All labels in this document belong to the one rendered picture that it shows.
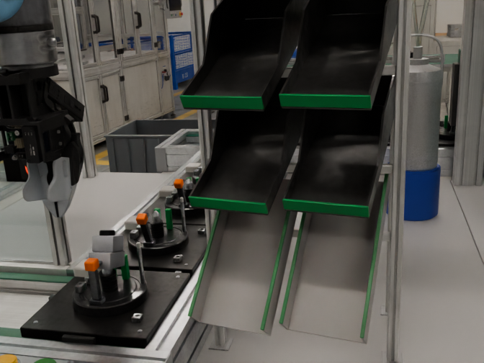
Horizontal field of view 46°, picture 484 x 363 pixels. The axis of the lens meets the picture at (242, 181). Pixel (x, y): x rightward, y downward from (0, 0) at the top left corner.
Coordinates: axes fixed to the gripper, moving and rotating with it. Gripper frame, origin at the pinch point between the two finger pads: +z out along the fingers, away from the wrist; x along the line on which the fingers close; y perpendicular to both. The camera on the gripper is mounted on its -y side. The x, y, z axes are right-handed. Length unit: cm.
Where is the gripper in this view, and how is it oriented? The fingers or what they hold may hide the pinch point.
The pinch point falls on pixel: (60, 206)
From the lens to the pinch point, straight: 84.5
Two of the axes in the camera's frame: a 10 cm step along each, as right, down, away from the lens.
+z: 0.5, 9.5, 3.1
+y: -2.2, 3.1, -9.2
